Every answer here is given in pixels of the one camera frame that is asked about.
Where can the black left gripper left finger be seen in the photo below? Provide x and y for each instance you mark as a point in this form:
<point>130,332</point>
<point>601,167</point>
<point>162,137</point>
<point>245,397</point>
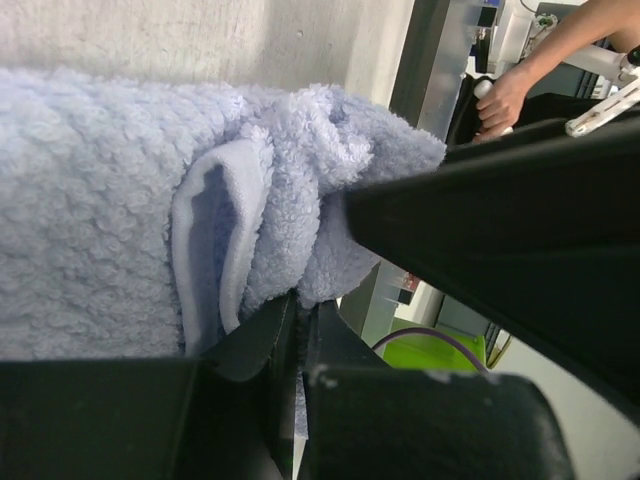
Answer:
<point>244,399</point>

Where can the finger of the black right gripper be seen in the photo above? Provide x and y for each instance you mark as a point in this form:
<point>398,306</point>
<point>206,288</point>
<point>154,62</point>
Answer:
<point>537,231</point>

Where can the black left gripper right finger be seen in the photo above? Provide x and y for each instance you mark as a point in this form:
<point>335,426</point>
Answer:
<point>339,382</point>

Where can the light blue towel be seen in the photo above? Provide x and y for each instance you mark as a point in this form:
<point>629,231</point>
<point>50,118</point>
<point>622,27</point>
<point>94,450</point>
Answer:
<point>148,220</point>

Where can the bare human forearm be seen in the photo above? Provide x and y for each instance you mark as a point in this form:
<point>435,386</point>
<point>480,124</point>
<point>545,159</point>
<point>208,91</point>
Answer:
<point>614,20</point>

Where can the bare human hand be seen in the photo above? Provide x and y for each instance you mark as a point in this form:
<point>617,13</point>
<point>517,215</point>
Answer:
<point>500,108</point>

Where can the green plastic bin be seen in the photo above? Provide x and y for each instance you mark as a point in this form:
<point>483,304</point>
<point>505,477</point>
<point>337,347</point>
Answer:
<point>424,348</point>

